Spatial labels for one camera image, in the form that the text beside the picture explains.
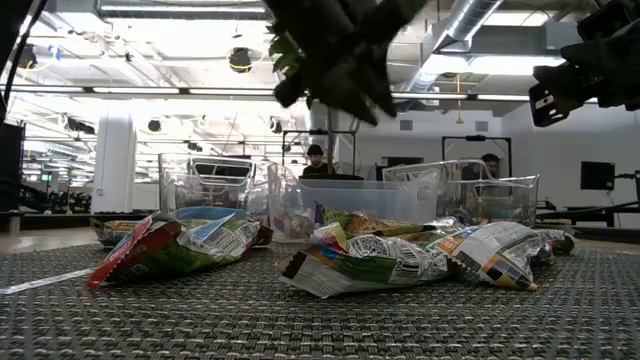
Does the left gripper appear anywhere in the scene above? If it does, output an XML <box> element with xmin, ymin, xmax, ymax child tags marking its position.
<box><xmin>262</xmin><ymin>0</ymin><xmax>431</xmax><ymax>127</ymax></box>

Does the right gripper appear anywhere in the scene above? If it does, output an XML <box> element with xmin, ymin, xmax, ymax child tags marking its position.
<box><xmin>528</xmin><ymin>42</ymin><xmax>640</xmax><ymax>129</ymax></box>

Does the green orange granola bar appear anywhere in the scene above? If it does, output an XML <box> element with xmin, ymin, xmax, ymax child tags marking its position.
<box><xmin>312</xmin><ymin>202</ymin><xmax>454</xmax><ymax>239</ymax></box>
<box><xmin>277</xmin><ymin>232</ymin><xmax>454</xmax><ymax>300</ymax></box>

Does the white silver granola bar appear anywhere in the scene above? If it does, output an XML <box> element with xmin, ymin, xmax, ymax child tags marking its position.
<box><xmin>439</xmin><ymin>221</ymin><xmax>547</xmax><ymax>292</ymax></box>

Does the green potted plant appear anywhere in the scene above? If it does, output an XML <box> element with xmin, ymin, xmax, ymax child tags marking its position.
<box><xmin>267</xmin><ymin>29</ymin><xmax>366</xmax><ymax>182</ymax></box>

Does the small frosted plastic bin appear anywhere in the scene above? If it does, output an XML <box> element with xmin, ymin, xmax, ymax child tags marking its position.
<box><xmin>267</xmin><ymin>163</ymin><xmax>441</xmax><ymax>245</ymax></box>

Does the wide clear plastic bin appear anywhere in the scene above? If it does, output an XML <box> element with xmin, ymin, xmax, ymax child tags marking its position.
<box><xmin>382</xmin><ymin>158</ymin><xmax>541</xmax><ymax>229</ymax></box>

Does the black long table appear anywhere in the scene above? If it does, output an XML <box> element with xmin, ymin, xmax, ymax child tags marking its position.
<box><xmin>535</xmin><ymin>199</ymin><xmax>640</xmax><ymax>229</ymax></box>

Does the narrow clear plastic bin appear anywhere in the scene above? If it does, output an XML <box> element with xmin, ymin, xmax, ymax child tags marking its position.
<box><xmin>158</xmin><ymin>152</ymin><xmax>276</xmax><ymax>234</ymax></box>

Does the white pillar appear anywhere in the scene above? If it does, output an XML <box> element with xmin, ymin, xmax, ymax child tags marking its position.
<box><xmin>91</xmin><ymin>112</ymin><xmax>137</xmax><ymax>215</ymax></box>

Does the dark ribbed placemat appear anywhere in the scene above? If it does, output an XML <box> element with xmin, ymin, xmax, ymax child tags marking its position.
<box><xmin>0</xmin><ymin>239</ymin><xmax>640</xmax><ymax>360</ymax></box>

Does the black low platform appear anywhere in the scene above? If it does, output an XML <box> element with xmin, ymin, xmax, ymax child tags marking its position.
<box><xmin>19</xmin><ymin>212</ymin><xmax>161</xmax><ymax>231</ymax></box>

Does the black cabinet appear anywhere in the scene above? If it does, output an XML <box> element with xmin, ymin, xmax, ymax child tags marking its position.
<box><xmin>0</xmin><ymin>122</ymin><xmax>26</xmax><ymax>214</ymax></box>

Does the black wall monitor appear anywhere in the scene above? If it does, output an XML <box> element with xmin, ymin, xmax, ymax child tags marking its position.
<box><xmin>579</xmin><ymin>160</ymin><xmax>616</xmax><ymax>191</ymax></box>

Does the black aluminium rig frame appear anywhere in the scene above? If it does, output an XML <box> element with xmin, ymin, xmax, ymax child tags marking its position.
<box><xmin>0</xmin><ymin>0</ymin><xmax>49</xmax><ymax>124</ymax></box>

